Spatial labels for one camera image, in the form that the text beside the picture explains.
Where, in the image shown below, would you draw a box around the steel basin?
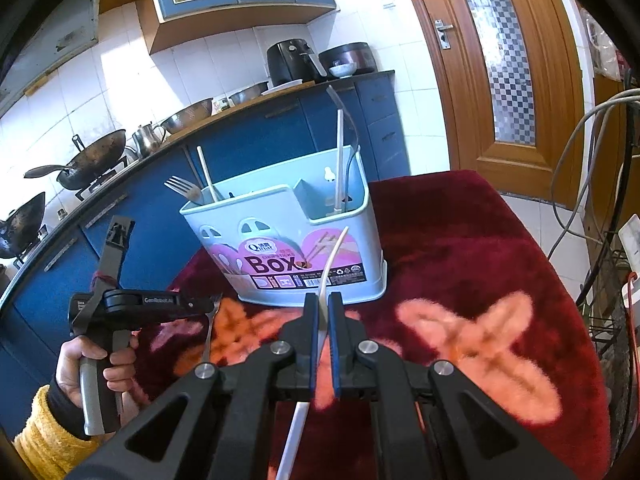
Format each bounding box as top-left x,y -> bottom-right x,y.
229,81 -> 270,104

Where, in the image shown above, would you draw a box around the white chopstick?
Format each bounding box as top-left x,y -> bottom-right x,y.
279,226 -> 350,480
196,146 -> 224,202
334,109 -> 347,217

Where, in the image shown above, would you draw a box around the wooden shelf unit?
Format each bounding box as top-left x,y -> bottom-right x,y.
582,5 -> 640,126

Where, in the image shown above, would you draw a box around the black air fryer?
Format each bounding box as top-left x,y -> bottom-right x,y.
266,39 -> 327,86

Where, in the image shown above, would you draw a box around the small black wok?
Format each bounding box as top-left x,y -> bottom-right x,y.
0,191 -> 47,259

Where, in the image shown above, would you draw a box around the light blue utensil box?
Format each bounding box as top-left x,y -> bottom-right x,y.
179,147 -> 387,308

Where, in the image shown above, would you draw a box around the black wire rack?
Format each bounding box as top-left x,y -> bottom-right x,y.
575,110 -> 640,461

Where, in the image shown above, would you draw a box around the dark red floral blanket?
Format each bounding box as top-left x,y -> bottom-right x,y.
135,170 -> 613,480

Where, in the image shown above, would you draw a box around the black gas stove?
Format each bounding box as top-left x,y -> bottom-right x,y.
75,157 -> 132,202

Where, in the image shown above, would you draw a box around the steel mixing bowl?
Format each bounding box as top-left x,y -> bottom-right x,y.
160,99 -> 214,135

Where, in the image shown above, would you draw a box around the person's left forearm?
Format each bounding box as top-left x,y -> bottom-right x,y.
11,375 -> 108,480

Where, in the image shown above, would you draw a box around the wooden door with glass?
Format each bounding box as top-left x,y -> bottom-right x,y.
395,0 -> 597,207

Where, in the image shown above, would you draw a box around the steel kettle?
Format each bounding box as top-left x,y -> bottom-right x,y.
132,124 -> 167,157

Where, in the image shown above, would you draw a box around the blue wooden wall cabinet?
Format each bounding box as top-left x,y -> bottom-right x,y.
137,0 -> 342,56

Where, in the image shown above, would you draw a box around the white power strip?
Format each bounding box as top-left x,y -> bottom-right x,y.
617,212 -> 640,257

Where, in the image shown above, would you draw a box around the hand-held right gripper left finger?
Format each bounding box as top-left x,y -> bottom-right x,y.
65,292 -> 321,480

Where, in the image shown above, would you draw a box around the dark rice cooker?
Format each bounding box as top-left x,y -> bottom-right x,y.
318,42 -> 376,77

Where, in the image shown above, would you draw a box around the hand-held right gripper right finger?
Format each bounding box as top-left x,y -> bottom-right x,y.
327,292 -> 568,480

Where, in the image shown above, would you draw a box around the grey cables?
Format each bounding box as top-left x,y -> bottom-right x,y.
545,87 -> 640,261

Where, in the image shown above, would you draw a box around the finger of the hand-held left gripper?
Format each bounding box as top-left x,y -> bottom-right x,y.
172,295 -> 222,317

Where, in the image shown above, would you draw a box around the blue kitchen base cabinet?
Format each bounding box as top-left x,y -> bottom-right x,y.
0,70 -> 401,411

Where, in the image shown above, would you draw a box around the grey range hood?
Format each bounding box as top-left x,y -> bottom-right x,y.
0,0 -> 102,107

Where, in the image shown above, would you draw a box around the silver door handle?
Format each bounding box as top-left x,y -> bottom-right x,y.
434,19 -> 455,51

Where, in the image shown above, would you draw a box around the white plate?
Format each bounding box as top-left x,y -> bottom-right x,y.
261,79 -> 305,95

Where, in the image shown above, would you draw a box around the person's left hand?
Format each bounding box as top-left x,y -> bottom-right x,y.
55,334 -> 141,415

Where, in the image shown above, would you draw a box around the large steel fork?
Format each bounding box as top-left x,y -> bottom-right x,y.
164,175 -> 205,207

